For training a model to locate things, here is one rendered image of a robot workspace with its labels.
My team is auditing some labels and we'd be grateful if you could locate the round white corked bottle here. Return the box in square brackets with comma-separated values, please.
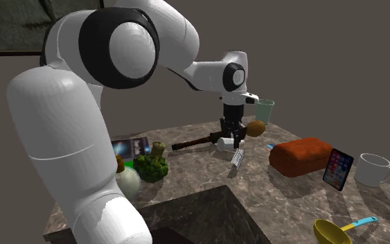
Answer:
[114, 155, 142, 201]

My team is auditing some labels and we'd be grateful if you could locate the white mug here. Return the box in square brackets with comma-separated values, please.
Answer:
[353, 152, 390, 189]

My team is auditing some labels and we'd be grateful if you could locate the small white cup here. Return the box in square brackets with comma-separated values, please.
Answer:
[215, 136, 245, 153]

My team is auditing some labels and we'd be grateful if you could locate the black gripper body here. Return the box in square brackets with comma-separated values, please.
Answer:
[222, 103, 245, 130]

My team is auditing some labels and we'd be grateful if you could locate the white remote control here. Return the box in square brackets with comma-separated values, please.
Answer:
[230, 148, 245, 168]

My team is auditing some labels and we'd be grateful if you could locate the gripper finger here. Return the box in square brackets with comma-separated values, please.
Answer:
[231, 123, 247, 150]
[219, 116, 231, 137]

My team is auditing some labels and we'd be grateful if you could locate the pale green cup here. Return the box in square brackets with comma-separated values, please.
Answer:
[255, 98, 276, 126]

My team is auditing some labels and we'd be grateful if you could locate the green broccoli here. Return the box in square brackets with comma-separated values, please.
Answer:
[132, 141, 170, 184]

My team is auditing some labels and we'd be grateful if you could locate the dark blue book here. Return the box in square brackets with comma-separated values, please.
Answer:
[110, 136, 152, 160]

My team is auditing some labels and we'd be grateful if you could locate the brown bread loaf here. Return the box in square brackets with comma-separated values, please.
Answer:
[268, 137, 334, 179]

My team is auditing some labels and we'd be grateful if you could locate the brown wooden rolling pin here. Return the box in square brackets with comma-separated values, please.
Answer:
[171, 120, 267, 153]

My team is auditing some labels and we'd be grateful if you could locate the black smartphone with colourful screen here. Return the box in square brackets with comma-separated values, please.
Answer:
[322, 147, 355, 192]

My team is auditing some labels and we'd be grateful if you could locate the yellow ladle with blue handle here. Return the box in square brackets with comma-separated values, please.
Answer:
[312, 216, 379, 244]

